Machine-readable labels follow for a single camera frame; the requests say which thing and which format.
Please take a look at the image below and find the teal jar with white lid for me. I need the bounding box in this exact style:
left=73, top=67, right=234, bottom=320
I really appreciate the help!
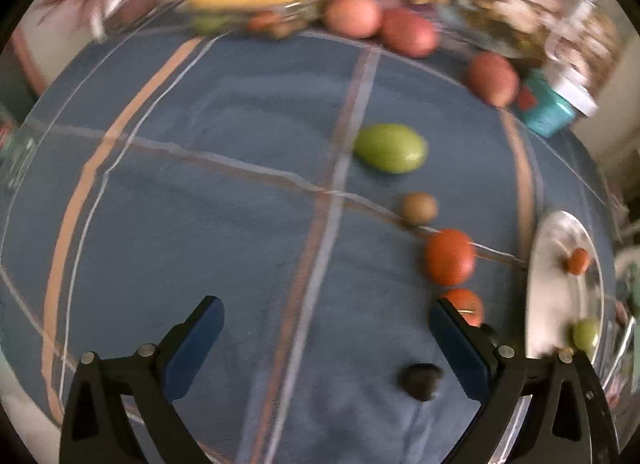
left=517, top=67, right=599, bottom=138

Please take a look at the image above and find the small orange tomato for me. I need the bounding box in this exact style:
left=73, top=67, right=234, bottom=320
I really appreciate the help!
left=442, top=289, right=485, bottom=327

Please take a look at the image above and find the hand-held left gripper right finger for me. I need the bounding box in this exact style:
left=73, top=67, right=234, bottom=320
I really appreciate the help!
left=428, top=299, right=622, bottom=464

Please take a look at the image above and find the brown kiwi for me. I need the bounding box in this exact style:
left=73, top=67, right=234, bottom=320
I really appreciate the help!
left=400, top=192, right=439, bottom=225

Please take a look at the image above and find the glass bowl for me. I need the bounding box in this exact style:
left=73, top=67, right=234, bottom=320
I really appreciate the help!
left=187, top=0, right=328, bottom=39

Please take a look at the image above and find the pink apple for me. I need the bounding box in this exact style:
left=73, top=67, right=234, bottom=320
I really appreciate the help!
left=323, top=0, right=384, bottom=38

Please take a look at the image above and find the small red fruit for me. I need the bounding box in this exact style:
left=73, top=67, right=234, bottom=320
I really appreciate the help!
left=566, top=248, right=591, bottom=275

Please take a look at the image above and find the white plate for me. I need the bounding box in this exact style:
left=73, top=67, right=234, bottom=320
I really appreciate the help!
left=525, top=211, right=605, bottom=360

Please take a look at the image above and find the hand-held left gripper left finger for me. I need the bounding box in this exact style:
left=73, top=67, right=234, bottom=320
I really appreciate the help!
left=59, top=295, right=225, bottom=464

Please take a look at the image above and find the red apple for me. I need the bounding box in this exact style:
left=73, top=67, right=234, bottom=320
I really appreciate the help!
left=381, top=8, right=440, bottom=58
left=466, top=51, right=520, bottom=108

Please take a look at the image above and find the small green fruit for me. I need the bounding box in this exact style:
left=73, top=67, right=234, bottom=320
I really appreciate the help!
left=572, top=319, right=601, bottom=352

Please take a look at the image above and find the blue striped tablecloth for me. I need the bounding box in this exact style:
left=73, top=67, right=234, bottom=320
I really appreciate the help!
left=0, top=19, right=618, bottom=464

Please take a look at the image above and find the green mango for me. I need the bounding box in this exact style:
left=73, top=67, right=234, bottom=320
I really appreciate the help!
left=353, top=123, right=429, bottom=174

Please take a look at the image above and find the large orange tomato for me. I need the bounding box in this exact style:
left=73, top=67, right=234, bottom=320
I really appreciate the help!
left=425, top=229, right=476, bottom=286

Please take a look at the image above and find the dark plum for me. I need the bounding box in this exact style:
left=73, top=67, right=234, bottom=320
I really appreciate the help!
left=400, top=363, right=445, bottom=402

